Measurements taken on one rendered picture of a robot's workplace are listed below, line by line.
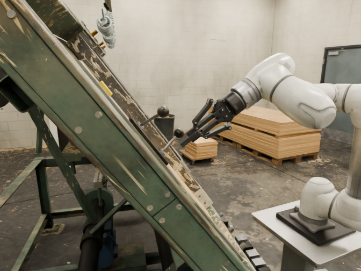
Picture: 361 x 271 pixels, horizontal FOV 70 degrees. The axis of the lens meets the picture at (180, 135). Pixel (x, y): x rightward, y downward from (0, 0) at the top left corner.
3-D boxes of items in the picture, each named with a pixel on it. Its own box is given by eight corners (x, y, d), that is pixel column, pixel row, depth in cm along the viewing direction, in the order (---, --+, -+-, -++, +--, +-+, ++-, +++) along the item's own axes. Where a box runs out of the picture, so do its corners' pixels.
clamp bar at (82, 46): (204, 213, 142) (238, 186, 143) (44, 18, 103) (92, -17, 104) (199, 204, 151) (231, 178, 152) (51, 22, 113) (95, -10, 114)
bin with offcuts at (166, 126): (179, 144, 586) (179, 116, 570) (157, 147, 566) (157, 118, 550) (170, 139, 632) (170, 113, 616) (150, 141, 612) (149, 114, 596)
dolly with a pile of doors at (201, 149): (217, 162, 475) (218, 141, 465) (192, 166, 454) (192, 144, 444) (201, 152, 529) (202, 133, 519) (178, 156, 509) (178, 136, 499)
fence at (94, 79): (236, 266, 104) (244, 259, 104) (67, 68, 73) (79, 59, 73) (231, 257, 109) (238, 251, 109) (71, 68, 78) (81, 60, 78)
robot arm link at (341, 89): (315, 79, 119) (347, 81, 108) (330, 84, 130) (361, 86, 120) (308, 107, 121) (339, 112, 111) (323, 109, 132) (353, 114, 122)
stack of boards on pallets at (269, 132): (318, 158, 493) (324, 118, 474) (276, 166, 452) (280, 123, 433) (240, 132, 711) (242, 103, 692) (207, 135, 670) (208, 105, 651)
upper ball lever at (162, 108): (137, 135, 83) (170, 116, 77) (130, 126, 82) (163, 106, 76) (141, 129, 87) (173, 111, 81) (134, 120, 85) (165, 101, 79)
